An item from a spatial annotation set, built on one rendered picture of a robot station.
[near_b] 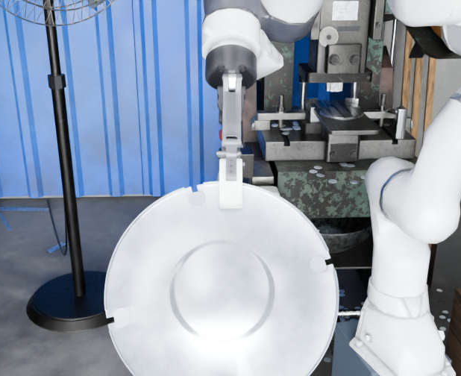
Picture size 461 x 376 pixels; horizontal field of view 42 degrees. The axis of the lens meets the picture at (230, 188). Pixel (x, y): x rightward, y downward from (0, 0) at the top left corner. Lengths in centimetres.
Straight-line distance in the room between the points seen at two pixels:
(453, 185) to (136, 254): 60
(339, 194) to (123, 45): 157
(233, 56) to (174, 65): 213
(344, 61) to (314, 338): 113
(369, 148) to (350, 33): 33
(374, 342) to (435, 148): 41
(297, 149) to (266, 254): 102
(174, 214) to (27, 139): 240
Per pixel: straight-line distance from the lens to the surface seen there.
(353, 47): 176
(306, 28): 95
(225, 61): 84
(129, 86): 300
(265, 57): 91
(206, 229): 77
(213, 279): 75
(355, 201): 175
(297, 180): 169
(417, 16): 103
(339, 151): 175
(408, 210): 110
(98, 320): 218
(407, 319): 125
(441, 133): 115
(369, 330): 128
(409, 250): 121
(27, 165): 319
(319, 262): 77
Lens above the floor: 123
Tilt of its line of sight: 22 degrees down
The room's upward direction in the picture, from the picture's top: straight up
